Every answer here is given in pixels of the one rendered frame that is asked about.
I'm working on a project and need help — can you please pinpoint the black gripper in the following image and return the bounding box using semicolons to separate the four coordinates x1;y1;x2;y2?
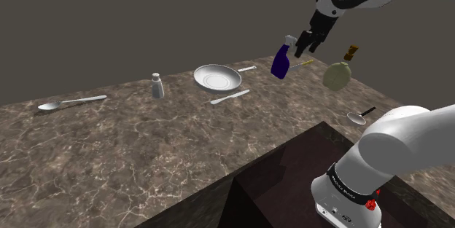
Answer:
293;8;340;59

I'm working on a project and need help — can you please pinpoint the blue spray bottle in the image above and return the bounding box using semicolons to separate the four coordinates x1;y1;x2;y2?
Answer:
270;34;298;80

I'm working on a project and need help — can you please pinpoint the green flask with brown cap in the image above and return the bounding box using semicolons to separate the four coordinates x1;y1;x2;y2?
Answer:
322;44;359;92

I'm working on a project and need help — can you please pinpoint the silver table knife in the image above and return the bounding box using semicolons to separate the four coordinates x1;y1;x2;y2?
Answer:
209;89;251;106

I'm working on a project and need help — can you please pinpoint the white round plate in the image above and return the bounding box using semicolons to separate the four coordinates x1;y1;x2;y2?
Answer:
192;64;243;93

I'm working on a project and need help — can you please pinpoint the dark robot stand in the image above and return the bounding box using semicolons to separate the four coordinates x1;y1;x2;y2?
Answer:
135;120;455;228

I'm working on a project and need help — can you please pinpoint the white salt shaker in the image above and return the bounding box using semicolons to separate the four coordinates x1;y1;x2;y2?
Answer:
151;72;166;100

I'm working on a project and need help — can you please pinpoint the large silver spoon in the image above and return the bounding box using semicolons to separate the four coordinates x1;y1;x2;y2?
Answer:
37;94;108;111

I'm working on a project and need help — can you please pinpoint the yellow-handled utensil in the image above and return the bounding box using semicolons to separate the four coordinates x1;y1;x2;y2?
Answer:
289;59;315;72

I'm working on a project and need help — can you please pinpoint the black-handled silver spoon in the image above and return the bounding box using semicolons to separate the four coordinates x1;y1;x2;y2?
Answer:
346;106;377;126

